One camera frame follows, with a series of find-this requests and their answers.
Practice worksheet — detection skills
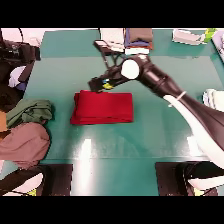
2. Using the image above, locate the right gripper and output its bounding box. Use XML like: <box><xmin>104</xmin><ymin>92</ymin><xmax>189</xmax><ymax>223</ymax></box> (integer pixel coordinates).
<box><xmin>87</xmin><ymin>69</ymin><xmax>128</xmax><ymax>93</ymax></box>

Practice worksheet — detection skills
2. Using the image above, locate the red T-shirt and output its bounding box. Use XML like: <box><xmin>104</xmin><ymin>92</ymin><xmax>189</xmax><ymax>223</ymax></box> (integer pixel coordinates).
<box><xmin>69</xmin><ymin>89</ymin><xmax>135</xmax><ymax>126</ymax></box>

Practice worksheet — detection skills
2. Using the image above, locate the blue garment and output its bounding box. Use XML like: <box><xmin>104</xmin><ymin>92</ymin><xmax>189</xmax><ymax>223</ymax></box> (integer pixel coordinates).
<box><xmin>124</xmin><ymin>37</ymin><xmax>153</xmax><ymax>50</ymax></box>

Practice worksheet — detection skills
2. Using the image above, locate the grey garment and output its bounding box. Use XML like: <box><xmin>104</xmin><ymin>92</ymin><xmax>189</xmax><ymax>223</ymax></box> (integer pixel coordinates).
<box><xmin>127</xmin><ymin>28</ymin><xmax>154</xmax><ymax>43</ymax></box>

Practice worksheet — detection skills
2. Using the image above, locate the green garment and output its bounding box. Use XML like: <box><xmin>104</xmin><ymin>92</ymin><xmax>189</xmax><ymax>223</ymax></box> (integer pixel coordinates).
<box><xmin>5</xmin><ymin>98</ymin><xmax>54</xmax><ymax>130</ymax></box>

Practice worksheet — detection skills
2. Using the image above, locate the brown garment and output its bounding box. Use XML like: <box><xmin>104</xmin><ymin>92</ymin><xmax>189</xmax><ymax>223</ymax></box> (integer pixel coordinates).
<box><xmin>0</xmin><ymin>122</ymin><xmax>52</xmax><ymax>170</ymax></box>

